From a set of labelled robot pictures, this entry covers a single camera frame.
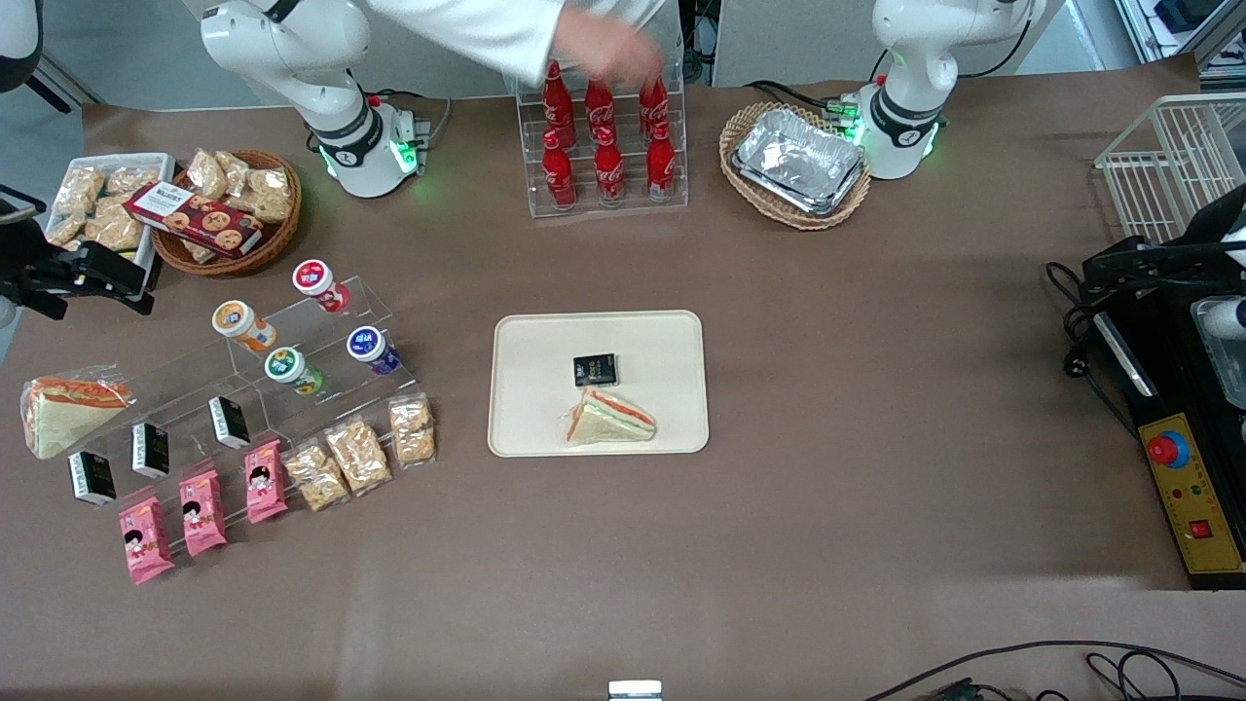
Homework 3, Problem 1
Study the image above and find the orange gum bottle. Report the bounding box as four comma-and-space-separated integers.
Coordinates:
212, 300, 278, 354

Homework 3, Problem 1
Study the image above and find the beige plastic tray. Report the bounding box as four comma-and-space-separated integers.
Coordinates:
487, 310, 710, 459

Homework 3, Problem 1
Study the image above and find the red cola bottle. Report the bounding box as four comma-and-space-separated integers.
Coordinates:
584, 78, 616, 143
638, 76, 671, 137
594, 127, 626, 206
645, 122, 677, 203
541, 129, 577, 211
543, 60, 577, 147

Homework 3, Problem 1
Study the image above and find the small wrapped triangle sandwich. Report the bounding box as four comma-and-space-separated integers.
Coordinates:
563, 387, 658, 447

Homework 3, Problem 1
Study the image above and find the large wrapped triangle sandwich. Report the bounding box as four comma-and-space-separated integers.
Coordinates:
21, 375, 135, 461

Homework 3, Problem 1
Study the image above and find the aluminium foil tray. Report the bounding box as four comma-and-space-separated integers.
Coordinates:
735, 107, 865, 201
732, 161, 867, 218

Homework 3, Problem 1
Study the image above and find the black power cable with plug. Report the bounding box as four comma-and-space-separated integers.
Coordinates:
1045, 261, 1113, 383

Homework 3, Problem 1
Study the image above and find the clear acrylic bottle rack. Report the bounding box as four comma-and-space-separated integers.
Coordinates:
506, 58, 690, 221

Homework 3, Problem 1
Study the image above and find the purple gum bottle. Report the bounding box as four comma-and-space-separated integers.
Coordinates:
347, 326, 402, 378

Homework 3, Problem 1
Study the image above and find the wicker basket with snacks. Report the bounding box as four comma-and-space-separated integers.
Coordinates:
151, 149, 304, 279

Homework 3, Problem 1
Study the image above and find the red gum bottle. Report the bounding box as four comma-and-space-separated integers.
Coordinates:
292, 259, 351, 314

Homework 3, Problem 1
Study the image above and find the pink snack packet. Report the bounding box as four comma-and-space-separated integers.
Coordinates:
178, 469, 229, 558
243, 440, 290, 525
119, 497, 176, 586

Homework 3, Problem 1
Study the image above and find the black floor cable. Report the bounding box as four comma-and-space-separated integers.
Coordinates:
861, 640, 1246, 701

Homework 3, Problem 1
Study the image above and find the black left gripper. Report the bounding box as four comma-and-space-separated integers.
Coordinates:
1081, 185, 1246, 295

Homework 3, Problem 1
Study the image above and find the green gum bottle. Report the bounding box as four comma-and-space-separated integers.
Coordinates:
265, 347, 325, 397

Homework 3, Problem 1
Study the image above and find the wicker basket with foil trays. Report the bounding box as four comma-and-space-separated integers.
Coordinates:
718, 101, 873, 232

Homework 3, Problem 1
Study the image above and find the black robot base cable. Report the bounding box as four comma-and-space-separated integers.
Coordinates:
745, 80, 846, 116

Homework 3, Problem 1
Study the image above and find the dark red cookie box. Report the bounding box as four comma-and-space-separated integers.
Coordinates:
124, 182, 265, 260

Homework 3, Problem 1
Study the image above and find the white wire basket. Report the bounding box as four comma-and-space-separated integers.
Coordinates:
1094, 92, 1246, 244

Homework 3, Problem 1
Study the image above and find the white rectangular snack tray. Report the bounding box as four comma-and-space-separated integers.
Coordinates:
43, 153, 177, 295

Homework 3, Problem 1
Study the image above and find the white-sleeved forearm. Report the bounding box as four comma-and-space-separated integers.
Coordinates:
368, 0, 665, 87

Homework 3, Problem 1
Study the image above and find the metal shelf frame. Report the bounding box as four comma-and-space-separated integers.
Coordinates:
1115, 0, 1246, 71

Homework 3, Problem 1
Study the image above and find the person's bare hand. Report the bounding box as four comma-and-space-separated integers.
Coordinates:
553, 10, 669, 91

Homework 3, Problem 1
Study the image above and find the black control box yellow panel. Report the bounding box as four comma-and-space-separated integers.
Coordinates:
1090, 290, 1246, 591

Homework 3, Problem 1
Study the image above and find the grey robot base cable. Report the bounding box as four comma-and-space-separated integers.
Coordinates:
368, 90, 455, 147

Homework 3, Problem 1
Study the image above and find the clear plastic container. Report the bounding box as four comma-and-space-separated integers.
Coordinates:
1191, 297, 1246, 410

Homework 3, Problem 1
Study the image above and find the clear acrylic tiered stand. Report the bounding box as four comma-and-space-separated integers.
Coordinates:
92, 276, 434, 532

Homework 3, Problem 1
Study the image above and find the wrapped rice cracker bar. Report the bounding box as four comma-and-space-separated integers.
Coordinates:
282, 440, 351, 514
389, 394, 437, 466
324, 419, 393, 496

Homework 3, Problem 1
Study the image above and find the red emergency stop button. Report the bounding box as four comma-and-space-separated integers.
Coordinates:
1147, 430, 1191, 470

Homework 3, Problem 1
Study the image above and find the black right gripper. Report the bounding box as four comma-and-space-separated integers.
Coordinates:
0, 190, 155, 320

